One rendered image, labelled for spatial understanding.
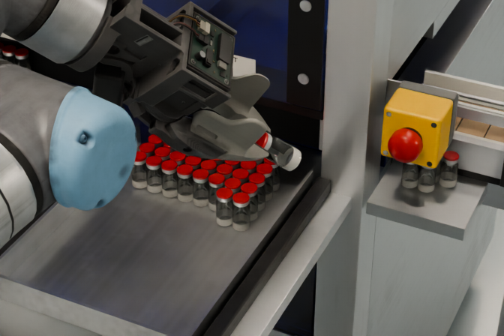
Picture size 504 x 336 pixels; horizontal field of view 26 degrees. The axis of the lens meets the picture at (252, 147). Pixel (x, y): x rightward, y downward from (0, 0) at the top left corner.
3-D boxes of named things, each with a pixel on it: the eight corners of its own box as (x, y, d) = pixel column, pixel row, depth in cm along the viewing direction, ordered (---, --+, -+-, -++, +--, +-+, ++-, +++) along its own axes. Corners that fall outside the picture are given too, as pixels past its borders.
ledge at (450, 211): (400, 157, 151) (402, 145, 150) (493, 181, 147) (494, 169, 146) (365, 214, 141) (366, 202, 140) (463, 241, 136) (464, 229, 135)
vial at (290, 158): (286, 154, 103) (253, 136, 100) (302, 146, 101) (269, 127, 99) (285, 175, 101) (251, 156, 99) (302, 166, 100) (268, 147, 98)
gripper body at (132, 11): (237, 105, 88) (118, 34, 81) (169, 145, 93) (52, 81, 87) (243, 32, 92) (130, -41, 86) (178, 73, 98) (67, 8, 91)
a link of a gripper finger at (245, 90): (304, 115, 97) (227, 74, 91) (259, 139, 101) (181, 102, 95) (304, 85, 98) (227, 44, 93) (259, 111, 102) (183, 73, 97)
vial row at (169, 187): (137, 178, 144) (135, 148, 141) (260, 214, 137) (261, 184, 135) (129, 187, 142) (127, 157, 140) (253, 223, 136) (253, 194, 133)
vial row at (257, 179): (145, 169, 146) (144, 140, 143) (268, 204, 139) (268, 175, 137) (137, 177, 144) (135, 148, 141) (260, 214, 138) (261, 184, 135)
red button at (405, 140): (394, 145, 134) (397, 118, 131) (425, 153, 132) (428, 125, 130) (384, 161, 131) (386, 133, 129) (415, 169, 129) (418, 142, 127)
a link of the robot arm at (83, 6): (5, 57, 85) (24, -22, 89) (54, 83, 87) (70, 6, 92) (60, 13, 80) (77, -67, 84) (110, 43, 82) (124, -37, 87)
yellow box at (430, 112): (398, 127, 140) (403, 79, 136) (452, 140, 137) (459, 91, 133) (378, 157, 134) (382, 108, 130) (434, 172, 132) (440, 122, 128)
